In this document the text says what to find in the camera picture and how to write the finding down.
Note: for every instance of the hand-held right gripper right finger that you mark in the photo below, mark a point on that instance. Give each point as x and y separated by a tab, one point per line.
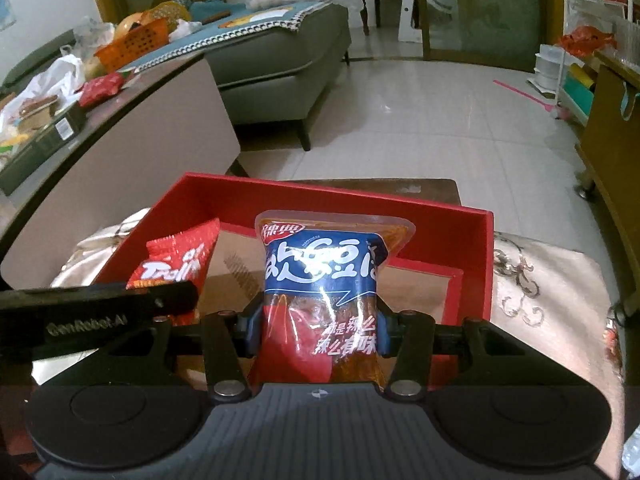
386	332

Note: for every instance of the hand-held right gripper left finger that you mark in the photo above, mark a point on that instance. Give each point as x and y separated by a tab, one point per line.
251	332

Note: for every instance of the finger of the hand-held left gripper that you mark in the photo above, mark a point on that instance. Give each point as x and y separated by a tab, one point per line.
100	310

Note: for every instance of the blue red snack packet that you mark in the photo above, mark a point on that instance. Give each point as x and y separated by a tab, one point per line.
320	270

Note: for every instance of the red plastic bin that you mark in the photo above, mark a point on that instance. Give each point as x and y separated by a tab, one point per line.
440	230

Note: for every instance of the beige coffee table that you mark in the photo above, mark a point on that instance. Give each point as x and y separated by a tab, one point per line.
125	160

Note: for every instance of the black cardboard box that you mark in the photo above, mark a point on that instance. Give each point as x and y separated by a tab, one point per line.
45	142

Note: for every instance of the small red packet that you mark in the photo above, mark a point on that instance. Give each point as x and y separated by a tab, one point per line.
100	89

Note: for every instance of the white plastic bag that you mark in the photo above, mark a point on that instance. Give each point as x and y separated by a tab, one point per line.
55	80

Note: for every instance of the grey sofa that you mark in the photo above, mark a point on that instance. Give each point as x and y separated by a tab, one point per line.
280	65

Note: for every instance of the orange plastic basket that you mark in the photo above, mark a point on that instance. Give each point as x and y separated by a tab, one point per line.
135	42

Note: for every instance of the pink fly swatter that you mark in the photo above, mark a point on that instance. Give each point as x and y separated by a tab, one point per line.
520	92

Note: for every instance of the light brown cabinet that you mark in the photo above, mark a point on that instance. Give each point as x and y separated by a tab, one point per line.
605	150

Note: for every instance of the teal box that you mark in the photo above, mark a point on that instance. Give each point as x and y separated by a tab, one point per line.
575	97

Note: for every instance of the blue sofa blanket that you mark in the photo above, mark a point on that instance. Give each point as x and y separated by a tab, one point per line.
240	30

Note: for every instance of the yellow mesh bag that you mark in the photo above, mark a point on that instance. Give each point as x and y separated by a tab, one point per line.
172	11

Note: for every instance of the white stacked container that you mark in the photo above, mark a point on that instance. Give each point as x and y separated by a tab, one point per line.
547	70

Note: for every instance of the white perforated board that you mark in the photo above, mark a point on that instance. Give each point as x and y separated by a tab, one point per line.
407	10

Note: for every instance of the glass sliding door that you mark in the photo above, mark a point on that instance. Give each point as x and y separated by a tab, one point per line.
490	10

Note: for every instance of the orange plastic bag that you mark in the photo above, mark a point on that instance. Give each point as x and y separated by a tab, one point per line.
585	40

